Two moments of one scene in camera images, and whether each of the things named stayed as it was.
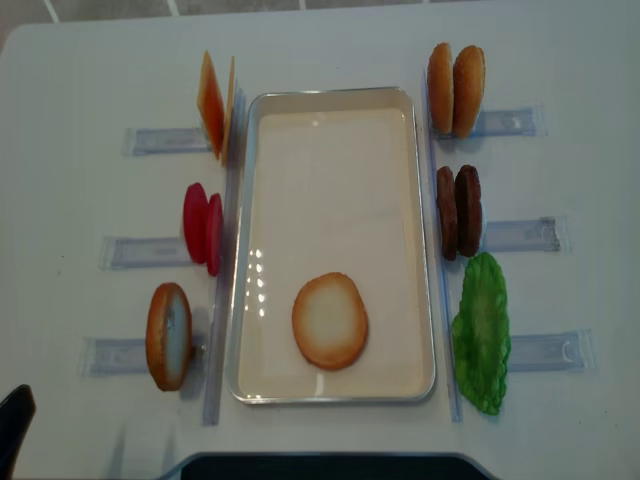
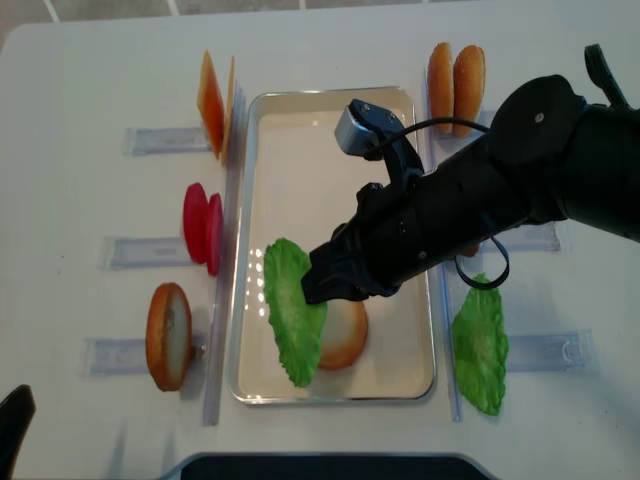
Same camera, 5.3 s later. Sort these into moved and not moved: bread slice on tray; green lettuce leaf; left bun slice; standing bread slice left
Moved: green lettuce leaf
Not moved: left bun slice; standing bread slice left; bread slice on tray
